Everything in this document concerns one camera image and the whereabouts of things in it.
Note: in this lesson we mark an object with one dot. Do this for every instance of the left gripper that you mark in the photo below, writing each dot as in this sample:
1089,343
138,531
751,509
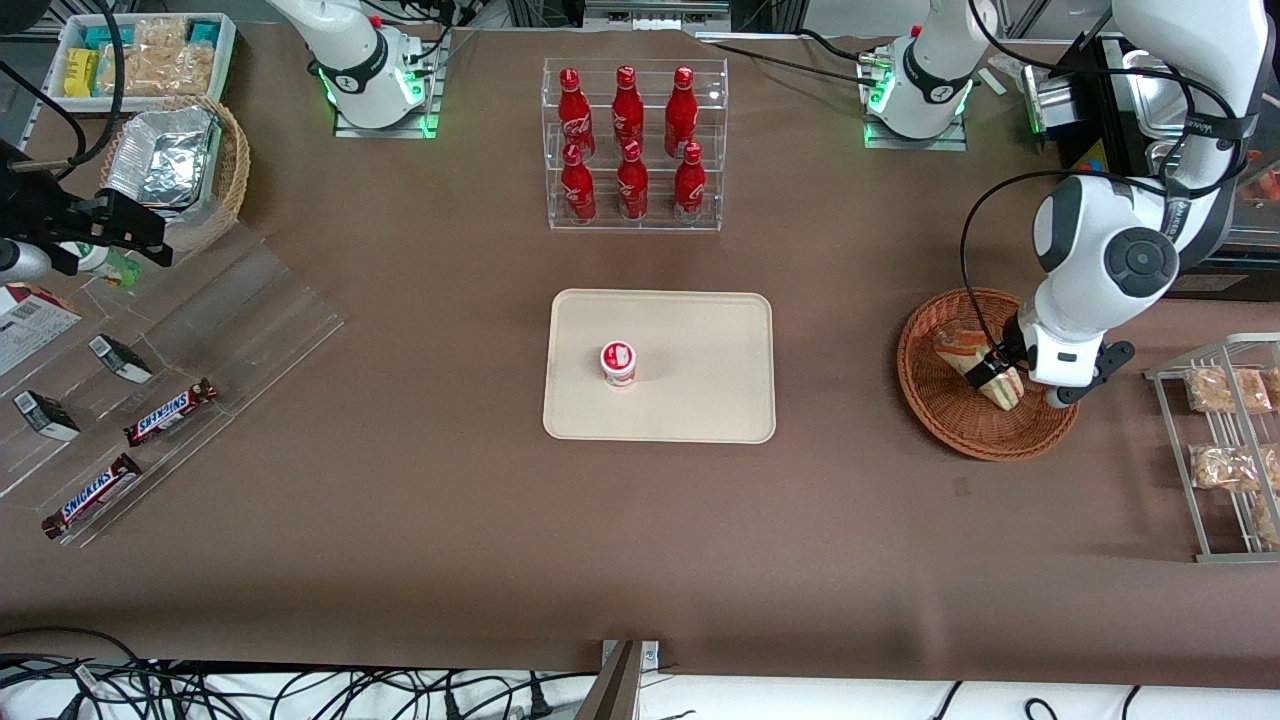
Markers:
1009,353

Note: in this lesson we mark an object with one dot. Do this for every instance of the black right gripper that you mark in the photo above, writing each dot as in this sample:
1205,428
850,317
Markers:
40,212

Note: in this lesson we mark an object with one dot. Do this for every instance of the triangle sandwich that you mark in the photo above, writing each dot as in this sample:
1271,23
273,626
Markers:
958,352

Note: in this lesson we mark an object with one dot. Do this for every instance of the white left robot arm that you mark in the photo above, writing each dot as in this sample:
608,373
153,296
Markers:
1100,250

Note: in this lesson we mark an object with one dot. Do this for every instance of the brown round wicker basket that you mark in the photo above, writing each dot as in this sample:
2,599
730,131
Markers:
950,425

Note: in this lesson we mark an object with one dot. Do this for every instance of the tan wicker basket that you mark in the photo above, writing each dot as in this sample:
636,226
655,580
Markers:
232,170

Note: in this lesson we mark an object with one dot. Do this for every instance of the steel warmer tray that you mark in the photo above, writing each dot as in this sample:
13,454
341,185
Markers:
1150,100
1170,155

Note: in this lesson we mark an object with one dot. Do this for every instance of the beige plastic tray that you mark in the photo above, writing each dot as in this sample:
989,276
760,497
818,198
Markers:
690,390

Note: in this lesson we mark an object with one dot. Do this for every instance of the green white small bottle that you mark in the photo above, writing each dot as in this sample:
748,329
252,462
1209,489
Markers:
112,266

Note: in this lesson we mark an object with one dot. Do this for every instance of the silver foil containers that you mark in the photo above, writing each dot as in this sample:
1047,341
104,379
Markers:
165,155

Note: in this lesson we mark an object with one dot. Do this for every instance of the red white paper carton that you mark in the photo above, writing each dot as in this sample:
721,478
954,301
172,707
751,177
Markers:
30,325

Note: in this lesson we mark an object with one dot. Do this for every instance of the small black white box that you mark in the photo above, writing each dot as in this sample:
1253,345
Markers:
45,415
120,358

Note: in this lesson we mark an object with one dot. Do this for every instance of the yellow snack pack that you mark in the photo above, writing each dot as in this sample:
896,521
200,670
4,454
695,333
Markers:
81,72

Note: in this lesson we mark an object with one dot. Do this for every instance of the clear bagged cracker snack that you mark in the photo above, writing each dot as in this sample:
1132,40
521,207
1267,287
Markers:
162,32
160,70

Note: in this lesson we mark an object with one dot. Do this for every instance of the clear acrylic display stand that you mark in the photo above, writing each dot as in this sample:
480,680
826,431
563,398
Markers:
250,320

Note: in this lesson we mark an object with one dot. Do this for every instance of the teal snack pack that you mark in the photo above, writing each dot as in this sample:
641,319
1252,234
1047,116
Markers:
105,36
204,32

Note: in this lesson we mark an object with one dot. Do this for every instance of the snickers chocolate bar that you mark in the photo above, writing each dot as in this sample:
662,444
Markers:
92,495
170,412

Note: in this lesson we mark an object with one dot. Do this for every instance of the white plastic bin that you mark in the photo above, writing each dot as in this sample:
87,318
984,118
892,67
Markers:
225,60

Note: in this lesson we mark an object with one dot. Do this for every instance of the bagged fried snack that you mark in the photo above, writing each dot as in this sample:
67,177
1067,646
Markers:
1225,467
1228,390
1273,386
1268,520

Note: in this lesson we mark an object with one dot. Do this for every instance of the black food warmer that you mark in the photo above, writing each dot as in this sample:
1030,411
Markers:
1095,110

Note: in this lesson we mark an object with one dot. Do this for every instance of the white paper strip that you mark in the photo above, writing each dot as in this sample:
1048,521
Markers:
996,82

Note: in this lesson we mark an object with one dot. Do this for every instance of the red cola bottle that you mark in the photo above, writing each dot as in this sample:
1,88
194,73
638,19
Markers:
689,187
632,185
627,108
681,110
577,188
574,112

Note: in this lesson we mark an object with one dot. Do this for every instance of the clear acrylic bottle rack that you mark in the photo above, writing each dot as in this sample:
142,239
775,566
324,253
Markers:
655,215

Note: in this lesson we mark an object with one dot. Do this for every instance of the white red yogurt cup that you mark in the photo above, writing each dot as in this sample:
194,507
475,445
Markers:
618,363

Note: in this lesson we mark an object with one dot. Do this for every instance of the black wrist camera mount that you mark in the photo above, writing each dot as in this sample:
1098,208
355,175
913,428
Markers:
1102,368

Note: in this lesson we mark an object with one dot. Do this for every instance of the metal table edge bracket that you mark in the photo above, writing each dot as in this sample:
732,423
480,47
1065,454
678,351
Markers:
625,680

